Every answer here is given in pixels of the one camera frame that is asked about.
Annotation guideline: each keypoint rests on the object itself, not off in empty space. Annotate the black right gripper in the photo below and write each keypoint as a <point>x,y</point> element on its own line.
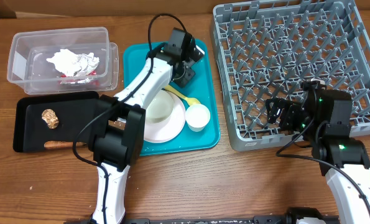
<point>289,111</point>

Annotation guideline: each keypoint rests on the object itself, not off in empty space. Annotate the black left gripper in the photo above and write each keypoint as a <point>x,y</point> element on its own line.
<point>183,81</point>

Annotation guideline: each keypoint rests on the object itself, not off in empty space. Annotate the white bowl with brown food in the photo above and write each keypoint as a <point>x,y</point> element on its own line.
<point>160,108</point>

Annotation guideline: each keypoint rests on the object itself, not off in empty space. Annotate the red snack wrapper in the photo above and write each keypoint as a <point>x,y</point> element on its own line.
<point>89,79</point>

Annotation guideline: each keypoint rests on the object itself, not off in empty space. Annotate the white napkin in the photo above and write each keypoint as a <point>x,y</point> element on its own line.
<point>74,65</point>

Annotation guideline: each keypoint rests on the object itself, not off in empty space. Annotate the brown food chunk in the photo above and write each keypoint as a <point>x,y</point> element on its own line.
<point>50,118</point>

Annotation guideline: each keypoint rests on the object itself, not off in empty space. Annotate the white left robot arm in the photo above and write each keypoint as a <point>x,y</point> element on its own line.
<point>114,149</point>

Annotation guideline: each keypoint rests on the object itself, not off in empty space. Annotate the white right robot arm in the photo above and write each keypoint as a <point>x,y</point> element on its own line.
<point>323,119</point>

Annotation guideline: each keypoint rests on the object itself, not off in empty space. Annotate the teal plastic tray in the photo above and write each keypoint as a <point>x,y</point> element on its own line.
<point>200,87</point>

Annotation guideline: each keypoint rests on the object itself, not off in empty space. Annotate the yellow plastic spoon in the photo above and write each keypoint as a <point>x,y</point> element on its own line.
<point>190,101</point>

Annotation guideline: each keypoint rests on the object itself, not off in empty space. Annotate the grey dish rack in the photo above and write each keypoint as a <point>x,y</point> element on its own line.
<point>266,49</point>

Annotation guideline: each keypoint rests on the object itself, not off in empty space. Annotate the white mint cup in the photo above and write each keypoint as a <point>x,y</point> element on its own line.
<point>197,117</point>

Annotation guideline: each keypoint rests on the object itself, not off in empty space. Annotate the large white plate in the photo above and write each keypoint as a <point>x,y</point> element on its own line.
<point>169,128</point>

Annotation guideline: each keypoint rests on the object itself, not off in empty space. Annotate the black tray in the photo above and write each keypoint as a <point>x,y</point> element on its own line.
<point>73,110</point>

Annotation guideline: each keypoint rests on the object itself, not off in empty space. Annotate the clear plastic bin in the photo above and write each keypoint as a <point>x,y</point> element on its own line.
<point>27,66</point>

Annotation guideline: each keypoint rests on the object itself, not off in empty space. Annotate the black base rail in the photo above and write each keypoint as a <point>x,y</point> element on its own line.
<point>293,215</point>

